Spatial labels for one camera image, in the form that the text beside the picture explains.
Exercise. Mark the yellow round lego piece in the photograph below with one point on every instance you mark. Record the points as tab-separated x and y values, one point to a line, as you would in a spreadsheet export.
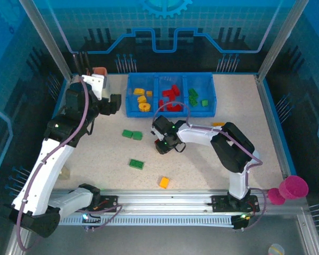
146	108

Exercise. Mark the small yellow lego brick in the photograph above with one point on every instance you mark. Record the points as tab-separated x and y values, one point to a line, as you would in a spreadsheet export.
149	93

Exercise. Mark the small green lego brick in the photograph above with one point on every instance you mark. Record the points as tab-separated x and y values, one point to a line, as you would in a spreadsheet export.
204	102

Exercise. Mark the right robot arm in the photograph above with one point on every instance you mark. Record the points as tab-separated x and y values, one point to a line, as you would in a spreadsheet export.
199	138

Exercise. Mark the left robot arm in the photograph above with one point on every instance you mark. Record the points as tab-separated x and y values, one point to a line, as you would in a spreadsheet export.
50	180

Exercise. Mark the blue plastic bin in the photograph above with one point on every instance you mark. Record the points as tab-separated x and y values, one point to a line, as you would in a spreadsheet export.
164	81
207	87
133	106

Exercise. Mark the cream and pink utensil holder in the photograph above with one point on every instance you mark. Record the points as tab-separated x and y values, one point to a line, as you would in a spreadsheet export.
99	71

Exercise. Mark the black base electronics box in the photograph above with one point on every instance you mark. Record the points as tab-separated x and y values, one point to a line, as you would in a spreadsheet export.
86	216
240	221

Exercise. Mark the small magenta foam cylinder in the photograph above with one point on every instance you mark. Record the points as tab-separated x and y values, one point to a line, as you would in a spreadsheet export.
276	197

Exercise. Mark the pink cup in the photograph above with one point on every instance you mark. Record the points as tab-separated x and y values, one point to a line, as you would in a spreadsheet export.
295	188

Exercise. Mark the pale round disc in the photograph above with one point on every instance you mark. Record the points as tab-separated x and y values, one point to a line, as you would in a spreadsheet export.
276	249

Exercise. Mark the table side rail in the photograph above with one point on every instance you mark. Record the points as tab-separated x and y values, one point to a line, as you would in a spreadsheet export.
270	119
59	98

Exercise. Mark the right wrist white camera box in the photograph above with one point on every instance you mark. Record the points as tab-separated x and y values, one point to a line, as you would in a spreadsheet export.
154	132

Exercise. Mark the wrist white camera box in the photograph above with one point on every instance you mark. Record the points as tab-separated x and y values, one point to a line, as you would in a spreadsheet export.
97	82
154	132

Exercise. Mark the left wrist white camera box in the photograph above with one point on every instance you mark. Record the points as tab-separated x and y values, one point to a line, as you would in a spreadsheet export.
97	82

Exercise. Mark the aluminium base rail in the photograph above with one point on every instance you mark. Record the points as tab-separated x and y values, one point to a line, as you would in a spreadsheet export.
162	202

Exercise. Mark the aluminium frame post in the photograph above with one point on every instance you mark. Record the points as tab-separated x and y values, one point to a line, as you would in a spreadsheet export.
48	40
281	40

